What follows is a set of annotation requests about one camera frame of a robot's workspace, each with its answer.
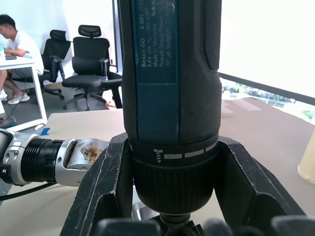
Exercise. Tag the blue-black Bosch electric screwdriver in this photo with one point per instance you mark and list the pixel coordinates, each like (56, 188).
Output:
(172, 98)

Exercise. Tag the beige paper cup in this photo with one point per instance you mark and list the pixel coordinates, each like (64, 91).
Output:
(308, 159)

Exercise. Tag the person in white t-shirt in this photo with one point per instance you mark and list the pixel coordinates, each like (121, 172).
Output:
(23, 46)

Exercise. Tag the dark phone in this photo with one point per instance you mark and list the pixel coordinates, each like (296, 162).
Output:
(10, 57)

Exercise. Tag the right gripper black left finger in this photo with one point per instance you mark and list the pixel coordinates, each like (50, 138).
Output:
(103, 177)

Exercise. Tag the black window frame rail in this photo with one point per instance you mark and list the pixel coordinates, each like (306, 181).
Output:
(270, 89)

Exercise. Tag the blue tape piece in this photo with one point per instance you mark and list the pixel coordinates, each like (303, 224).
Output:
(45, 131)

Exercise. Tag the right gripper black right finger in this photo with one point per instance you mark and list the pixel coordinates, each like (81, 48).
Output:
(243, 186)

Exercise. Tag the white office desk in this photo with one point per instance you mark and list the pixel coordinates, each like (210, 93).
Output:
(37, 86)

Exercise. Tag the black mesh office chair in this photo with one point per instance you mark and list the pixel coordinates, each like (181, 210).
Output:
(57, 49)
(89, 61)

